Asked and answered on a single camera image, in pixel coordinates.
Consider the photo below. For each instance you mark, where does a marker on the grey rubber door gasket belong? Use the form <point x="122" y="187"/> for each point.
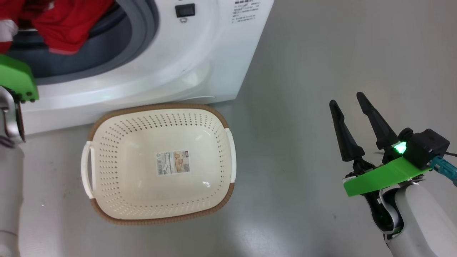
<point x="139" y="39"/>

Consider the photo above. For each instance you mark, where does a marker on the red garment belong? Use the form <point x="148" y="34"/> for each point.
<point x="68" y="25"/>

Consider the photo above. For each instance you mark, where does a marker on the printed basket label sticker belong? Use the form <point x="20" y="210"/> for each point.
<point x="172" y="162"/>

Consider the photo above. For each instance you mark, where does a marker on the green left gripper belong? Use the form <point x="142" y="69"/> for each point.
<point x="18" y="78"/>

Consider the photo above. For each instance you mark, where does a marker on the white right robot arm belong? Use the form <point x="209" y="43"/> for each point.
<point x="421" y="225"/>

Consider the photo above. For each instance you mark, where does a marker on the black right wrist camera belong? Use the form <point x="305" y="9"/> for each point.
<point x="426" y="146"/>

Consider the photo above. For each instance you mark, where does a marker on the white washing machine body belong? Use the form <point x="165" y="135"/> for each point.
<point x="200" y="60"/>

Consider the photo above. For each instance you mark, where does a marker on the cream perforated laundry basket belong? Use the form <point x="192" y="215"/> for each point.
<point x="160" y="200"/>

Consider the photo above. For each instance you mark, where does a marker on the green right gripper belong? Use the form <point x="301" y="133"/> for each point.
<point x="382" y="176"/>

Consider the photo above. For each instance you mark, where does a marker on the black door latch socket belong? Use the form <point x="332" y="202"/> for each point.
<point x="185" y="10"/>

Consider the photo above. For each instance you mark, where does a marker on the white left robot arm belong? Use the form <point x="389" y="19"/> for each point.
<point x="10" y="178"/>

